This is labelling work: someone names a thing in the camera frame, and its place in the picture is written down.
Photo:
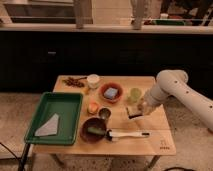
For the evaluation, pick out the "small metal cup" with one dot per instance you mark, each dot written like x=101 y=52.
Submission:
x=104 y=113

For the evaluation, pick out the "blue sponge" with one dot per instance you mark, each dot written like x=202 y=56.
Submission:
x=110 y=93

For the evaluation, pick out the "red brown bowl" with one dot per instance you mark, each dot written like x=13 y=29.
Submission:
x=111 y=85

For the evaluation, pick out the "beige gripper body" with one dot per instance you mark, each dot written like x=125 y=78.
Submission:
x=144 y=107

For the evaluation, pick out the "grey folded cloth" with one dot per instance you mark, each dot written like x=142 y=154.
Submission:
x=50 y=127

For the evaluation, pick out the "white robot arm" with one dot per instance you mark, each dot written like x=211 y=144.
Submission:
x=174 y=83

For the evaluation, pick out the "white cup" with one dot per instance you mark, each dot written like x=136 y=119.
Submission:
x=93 y=81

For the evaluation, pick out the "green translucent cup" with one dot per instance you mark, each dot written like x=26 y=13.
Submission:
x=134 y=95

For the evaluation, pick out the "brown dried item pile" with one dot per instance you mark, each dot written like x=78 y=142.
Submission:
x=73 y=82

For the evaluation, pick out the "dark brown bowl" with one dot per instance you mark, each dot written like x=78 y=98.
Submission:
x=92 y=122

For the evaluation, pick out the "green item in bowl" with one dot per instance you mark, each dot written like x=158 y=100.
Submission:
x=96 y=131

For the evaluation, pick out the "green plastic tray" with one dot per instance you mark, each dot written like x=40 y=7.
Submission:
x=68 y=107

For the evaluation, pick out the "wooden table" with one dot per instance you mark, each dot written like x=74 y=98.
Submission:
x=158 y=143

